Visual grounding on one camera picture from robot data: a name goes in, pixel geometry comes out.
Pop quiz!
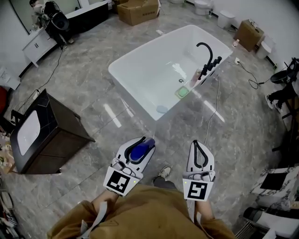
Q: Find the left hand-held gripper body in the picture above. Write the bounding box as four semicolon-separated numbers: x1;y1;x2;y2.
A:
103;157;144;198

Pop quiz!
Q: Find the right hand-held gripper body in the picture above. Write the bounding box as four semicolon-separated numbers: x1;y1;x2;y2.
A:
182;169;216;202

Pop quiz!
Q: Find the blue bottle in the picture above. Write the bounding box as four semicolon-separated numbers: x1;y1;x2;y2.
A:
130;137;157;163

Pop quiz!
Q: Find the person's right forearm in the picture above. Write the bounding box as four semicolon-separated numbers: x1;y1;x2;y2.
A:
193;198;214;223

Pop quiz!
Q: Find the person's left forearm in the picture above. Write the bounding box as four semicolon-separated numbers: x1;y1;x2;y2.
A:
91;189;120;212

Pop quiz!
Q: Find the black bathtub faucet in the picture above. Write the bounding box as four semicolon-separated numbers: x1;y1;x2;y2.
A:
195;42;223;81

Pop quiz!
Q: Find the black and white bathtub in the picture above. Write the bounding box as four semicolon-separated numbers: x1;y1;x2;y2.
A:
64;0;111;34

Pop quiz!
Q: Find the person's shoe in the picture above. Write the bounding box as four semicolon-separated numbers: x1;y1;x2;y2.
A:
157;165;172;181

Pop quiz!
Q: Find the person's dark trouser leg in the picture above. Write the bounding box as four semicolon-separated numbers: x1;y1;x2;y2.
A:
152;176;178;190

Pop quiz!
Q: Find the person's brown jacket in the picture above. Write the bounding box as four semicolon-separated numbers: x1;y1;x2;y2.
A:
46;183;237;239

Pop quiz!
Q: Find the dark vanity cabinet with sink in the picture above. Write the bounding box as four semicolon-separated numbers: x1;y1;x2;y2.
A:
9;88;96;176

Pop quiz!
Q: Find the marble pattern table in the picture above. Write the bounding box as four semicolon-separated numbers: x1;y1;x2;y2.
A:
250;166;299;211

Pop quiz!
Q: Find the white round bin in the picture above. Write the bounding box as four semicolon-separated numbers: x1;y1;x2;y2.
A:
255;40;273;60

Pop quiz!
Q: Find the tall cardboard box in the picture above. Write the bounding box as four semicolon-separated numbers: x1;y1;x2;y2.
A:
234;19;265;53

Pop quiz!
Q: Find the white low cabinet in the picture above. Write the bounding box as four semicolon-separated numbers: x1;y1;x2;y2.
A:
21;28;59;69

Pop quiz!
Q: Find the large open cardboard box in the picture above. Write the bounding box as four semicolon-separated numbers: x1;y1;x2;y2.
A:
116;0;161;27

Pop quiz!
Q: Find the white trash bin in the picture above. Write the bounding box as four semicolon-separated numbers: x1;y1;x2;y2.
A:
217;9;236;30

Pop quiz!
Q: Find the white toilet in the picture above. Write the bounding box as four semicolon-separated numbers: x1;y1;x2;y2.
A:
194;0;213;16

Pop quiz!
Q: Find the white harness strap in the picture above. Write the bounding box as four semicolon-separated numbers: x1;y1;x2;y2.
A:
78;201;108;239

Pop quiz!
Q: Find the white floor cable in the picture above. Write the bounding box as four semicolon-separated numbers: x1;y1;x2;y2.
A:
202;76;222;146

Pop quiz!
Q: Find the black floor cable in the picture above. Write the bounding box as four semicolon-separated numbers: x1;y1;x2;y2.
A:
237;60;274;90
18;45;65;111

